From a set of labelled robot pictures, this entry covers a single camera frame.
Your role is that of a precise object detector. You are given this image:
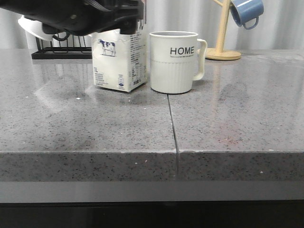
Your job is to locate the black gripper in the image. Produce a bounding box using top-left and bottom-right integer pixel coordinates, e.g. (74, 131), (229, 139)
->
(0, 0), (144, 36)

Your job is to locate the white milk carton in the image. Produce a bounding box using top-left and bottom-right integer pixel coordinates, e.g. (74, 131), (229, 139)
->
(90, 0), (147, 92)

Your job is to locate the cream HOME mug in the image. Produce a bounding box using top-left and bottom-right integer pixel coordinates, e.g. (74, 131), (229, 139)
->
(149, 31), (208, 94)

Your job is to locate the white mug left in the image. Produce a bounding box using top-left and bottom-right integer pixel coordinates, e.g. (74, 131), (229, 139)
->
(18, 15), (53, 41)

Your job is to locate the wooden mug tree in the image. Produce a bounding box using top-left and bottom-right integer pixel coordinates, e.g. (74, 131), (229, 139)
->
(206, 0), (241, 61)

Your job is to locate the blue mug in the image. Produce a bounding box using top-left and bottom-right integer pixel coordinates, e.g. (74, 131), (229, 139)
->
(230, 0), (264, 30)

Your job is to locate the black wire mug rack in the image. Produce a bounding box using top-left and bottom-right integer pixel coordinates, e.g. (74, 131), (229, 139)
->
(31, 35), (92, 60)

